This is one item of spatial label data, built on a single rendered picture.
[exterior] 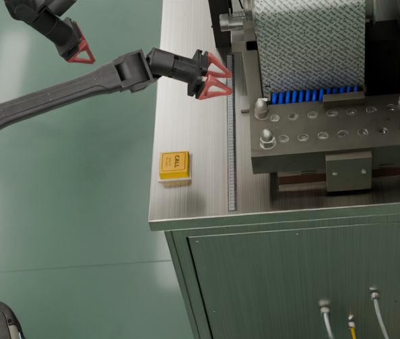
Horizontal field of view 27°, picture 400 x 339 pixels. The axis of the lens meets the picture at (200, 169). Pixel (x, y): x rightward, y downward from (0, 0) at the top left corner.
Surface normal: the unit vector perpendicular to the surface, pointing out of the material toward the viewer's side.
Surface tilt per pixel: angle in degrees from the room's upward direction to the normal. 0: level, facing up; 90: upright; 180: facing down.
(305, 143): 0
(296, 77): 90
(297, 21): 90
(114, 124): 0
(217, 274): 90
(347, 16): 90
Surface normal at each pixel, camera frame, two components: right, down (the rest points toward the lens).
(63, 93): 0.19, -0.09
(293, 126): -0.14, -0.65
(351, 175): -0.01, 0.76
